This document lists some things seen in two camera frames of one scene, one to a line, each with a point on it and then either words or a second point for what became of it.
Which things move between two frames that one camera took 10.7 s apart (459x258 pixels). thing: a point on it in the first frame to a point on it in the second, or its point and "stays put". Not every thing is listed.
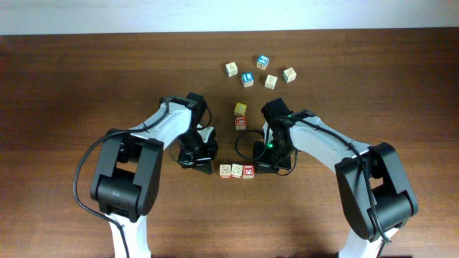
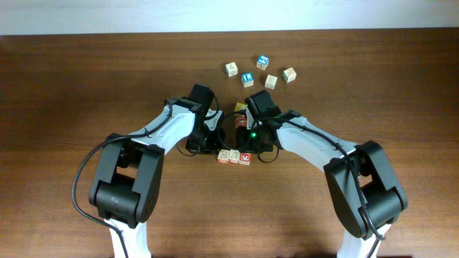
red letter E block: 248,171 to 245,158
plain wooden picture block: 237,170 to 234,155
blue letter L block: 247,79 stays put
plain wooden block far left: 231,69 stays put
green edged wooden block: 225,170 to 224,156
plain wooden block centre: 270,82 stays put
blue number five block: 262,61 stays put
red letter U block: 241,122 stays put
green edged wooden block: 289,74 stays put
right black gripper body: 267,165 to 252,144
